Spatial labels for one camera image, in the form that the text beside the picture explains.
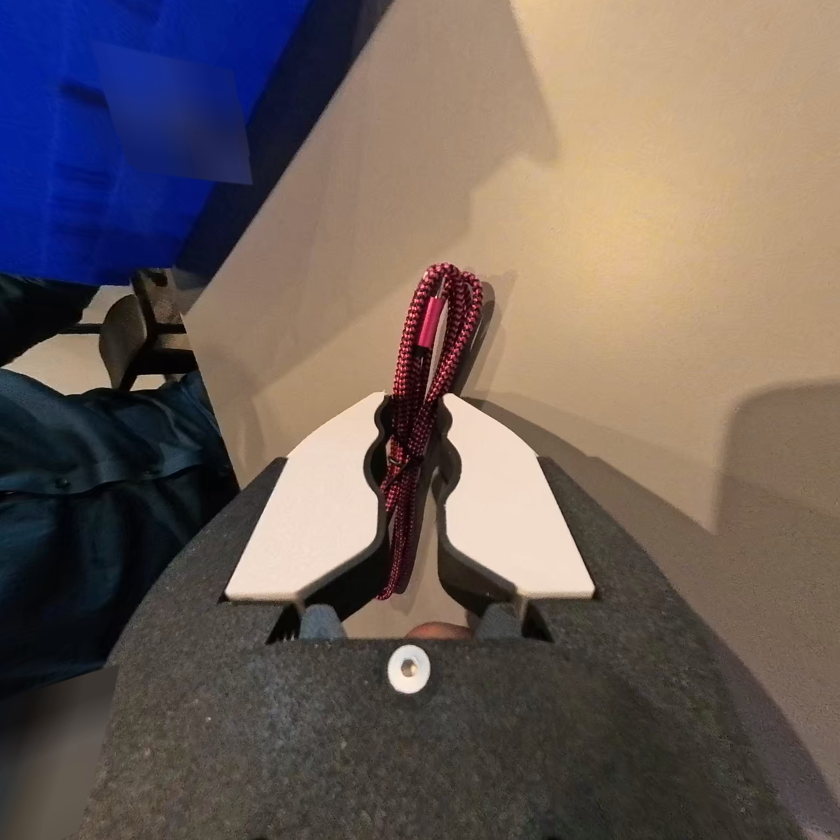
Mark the blue plastic bin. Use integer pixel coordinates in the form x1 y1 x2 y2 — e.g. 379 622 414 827
0 0 395 287

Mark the person's blue shirt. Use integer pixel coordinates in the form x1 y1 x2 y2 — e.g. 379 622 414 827
0 276 242 690

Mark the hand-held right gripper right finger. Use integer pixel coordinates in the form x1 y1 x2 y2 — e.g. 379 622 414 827
435 392 598 601

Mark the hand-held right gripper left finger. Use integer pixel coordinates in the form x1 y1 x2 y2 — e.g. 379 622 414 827
223 392 389 605

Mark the red braided cable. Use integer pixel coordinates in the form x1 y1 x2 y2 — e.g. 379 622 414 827
374 262 488 602

